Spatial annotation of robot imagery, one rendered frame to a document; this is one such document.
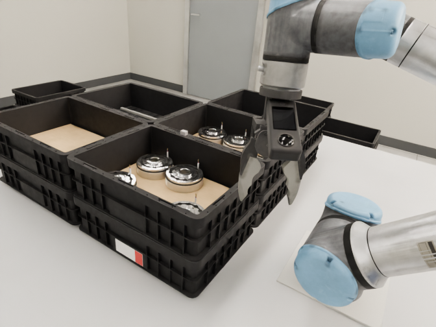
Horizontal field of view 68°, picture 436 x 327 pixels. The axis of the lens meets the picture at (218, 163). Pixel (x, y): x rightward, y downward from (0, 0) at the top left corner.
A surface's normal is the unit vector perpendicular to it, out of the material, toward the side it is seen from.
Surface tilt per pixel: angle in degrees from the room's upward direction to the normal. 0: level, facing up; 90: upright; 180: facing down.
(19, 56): 90
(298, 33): 101
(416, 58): 109
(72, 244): 0
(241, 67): 90
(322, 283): 95
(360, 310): 1
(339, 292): 95
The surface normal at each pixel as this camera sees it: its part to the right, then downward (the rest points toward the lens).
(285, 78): -0.11, 0.34
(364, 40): -0.49, 0.61
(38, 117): 0.84, 0.31
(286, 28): -0.51, 0.31
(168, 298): 0.07, -0.88
